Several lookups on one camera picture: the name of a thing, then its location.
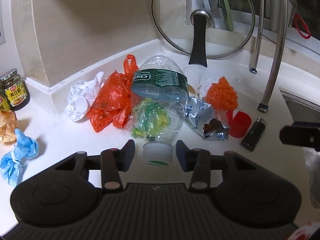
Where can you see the sauce jar yellow label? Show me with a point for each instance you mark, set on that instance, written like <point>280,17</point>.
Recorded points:
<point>14,90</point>

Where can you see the white wall vent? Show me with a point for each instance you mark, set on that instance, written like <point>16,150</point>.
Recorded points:
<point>2,36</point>

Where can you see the silver foil sachet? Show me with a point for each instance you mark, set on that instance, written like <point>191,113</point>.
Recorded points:
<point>201,117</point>

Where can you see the crumpled beige plastic bag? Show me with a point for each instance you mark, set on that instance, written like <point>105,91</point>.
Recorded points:
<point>8,126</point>

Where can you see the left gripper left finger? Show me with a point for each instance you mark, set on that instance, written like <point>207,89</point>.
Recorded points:
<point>113,161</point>

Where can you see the crumpled blue glove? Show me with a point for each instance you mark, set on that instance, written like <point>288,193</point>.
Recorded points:
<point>11,163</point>

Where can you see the orange plastic bag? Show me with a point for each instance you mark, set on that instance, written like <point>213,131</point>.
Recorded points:
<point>112,104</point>

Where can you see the green yellow plastic wrapper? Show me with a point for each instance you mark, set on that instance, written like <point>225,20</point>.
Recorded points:
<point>150,118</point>

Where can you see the steel dish rack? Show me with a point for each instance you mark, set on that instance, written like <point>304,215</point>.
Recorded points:
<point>278,54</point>

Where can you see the black lighter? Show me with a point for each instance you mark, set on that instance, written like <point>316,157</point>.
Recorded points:
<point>254,134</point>

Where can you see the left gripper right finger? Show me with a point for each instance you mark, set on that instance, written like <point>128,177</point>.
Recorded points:
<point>197,161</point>

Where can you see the green cutting board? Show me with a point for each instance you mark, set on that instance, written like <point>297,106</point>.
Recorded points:
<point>227,15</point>

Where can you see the glass pot lid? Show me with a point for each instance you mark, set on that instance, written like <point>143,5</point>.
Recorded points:
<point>185,25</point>

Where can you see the red handled scissors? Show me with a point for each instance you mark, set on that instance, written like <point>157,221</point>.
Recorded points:
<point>297,21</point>

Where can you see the steel sink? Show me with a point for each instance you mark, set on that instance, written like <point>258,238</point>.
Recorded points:
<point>301,110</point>

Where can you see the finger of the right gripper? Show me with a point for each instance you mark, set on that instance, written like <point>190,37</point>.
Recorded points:
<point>303,134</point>

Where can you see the crushed clear plastic bottle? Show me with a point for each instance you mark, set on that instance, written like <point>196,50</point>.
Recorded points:
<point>160,79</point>

